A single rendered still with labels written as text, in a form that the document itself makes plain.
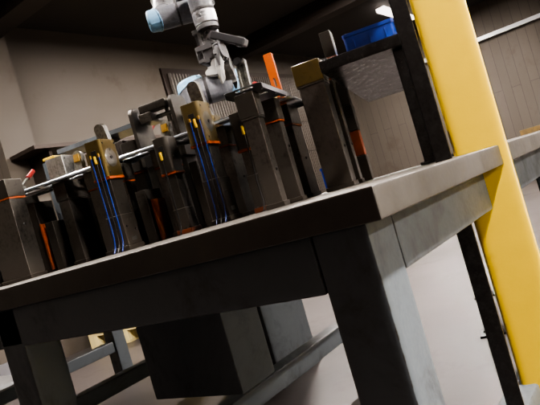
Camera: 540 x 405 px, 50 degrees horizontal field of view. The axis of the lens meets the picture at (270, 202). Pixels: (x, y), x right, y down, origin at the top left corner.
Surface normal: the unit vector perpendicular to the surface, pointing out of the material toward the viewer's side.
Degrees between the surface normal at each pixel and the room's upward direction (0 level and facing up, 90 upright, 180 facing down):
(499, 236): 90
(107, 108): 90
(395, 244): 90
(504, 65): 90
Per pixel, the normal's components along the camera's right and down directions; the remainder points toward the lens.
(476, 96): -0.29, 0.08
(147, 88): 0.79, -0.23
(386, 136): -0.55, 0.15
